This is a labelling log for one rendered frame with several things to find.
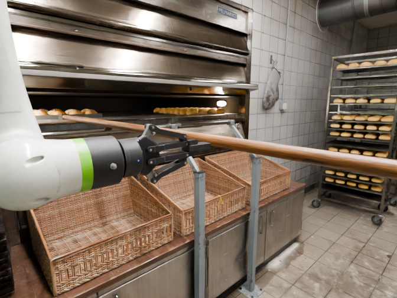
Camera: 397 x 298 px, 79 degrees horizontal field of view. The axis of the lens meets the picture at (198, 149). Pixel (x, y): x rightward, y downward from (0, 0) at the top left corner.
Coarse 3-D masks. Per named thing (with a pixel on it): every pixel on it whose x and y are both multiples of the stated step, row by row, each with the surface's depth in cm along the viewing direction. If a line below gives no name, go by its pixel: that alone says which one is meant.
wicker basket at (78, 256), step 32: (96, 192) 140; (128, 192) 153; (32, 224) 108; (64, 224) 127; (96, 224) 138; (128, 224) 141; (160, 224) 118; (64, 256) 89; (96, 256) 98; (128, 256) 108; (64, 288) 91
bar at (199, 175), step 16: (96, 128) 104; (112, 128) 108; (176, 128) 130; (192, 160) 122; (256, 160) 148; (256, 176) 150; (256, 192) 152; (256, 208) 155; (256, 224) 157; (256, 240) 160; (240, 288) 168; (256, 288) 169
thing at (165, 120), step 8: (112, 120) 146; (120, 120) 148; (128, 120) 152; (136, 120) 156; (144, 120) 159; (152, 120) 163; (160, 120) 168; (168, 120) 172; (176, 120) 177; (184, 120) 182; (192, 120) 187; (200, 120) 193; (208, 120) 198; (40, 128) 121; (48, 128) 124; (56, 128) 126; (64, 128) 128; (72, 128) 131; (80, 128) 134; (88, 128) 137
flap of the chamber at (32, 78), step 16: (32, 80) 111; (48, 80) 114; (64, 80) 117; (80, 80) 120; (96, 80) 124; (112, 80) 128; (128, 80) 133; (144, 80) 139; (160, 80) 147; (176, 80) 155
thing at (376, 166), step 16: (128, 128) 93; (144, 128) 85; (160, 128) 79; (224, 144) 59; (240, 144) 56; (256, 144) 53; (272, 144) 51; (304, 160) 46; (320, 160) 44; (336, 160) 42; (352, 160) 40; (368, 160) 39; (384, 160) 38; (384, 176) 38
